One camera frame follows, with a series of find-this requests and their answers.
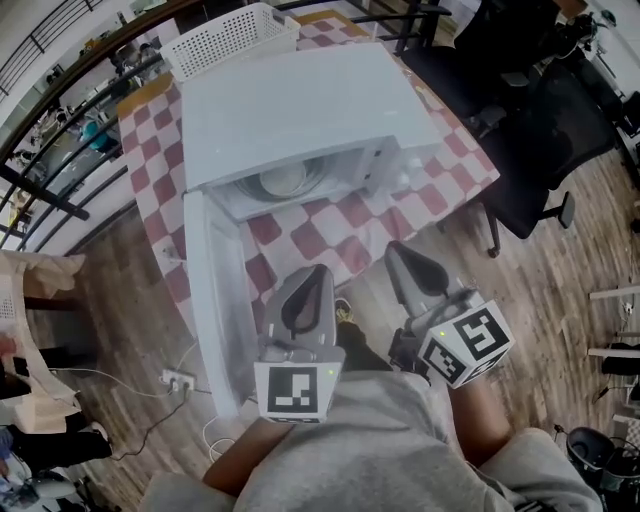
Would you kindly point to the person's grey shirt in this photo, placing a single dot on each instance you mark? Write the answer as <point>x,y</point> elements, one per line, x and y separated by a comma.
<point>370,450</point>

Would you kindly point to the black metal railing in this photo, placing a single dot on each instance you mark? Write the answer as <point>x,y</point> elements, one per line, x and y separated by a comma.
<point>55,150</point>

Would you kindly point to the white power strip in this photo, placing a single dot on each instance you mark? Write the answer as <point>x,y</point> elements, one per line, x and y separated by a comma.
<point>179,381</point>

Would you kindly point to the steel bowl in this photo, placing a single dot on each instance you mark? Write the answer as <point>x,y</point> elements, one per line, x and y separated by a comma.
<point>282,180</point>

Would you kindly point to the white microwave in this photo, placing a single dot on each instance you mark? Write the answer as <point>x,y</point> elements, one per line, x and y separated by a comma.
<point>300,100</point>

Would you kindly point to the red white checkered tablecloth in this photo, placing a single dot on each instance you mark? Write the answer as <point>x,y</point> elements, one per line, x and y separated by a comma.
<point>325,235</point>

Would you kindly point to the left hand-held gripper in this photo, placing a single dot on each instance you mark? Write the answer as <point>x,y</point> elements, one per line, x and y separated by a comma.
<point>295,387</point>

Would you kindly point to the beige draped chair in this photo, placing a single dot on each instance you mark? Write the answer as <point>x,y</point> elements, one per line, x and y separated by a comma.
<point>35,310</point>

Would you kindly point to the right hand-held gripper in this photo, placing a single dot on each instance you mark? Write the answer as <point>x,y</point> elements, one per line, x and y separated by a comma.
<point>470,345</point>

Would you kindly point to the person's shoe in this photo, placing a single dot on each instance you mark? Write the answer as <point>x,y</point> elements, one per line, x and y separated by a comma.
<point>344,310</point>

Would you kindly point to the person's dark trouser leg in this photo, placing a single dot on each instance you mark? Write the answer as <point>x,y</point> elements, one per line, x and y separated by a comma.
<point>362,350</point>

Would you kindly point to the person's left forearm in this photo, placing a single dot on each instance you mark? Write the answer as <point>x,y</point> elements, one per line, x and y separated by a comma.
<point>240,465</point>

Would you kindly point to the black mesh office chair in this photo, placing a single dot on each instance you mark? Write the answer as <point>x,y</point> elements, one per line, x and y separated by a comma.
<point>545,145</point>

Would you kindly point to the person's right forearm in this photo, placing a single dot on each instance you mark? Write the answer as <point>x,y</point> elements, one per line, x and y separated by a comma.
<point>480,425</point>

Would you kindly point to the white perforated plastic basket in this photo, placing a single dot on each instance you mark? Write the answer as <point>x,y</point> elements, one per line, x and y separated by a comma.
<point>225,40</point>

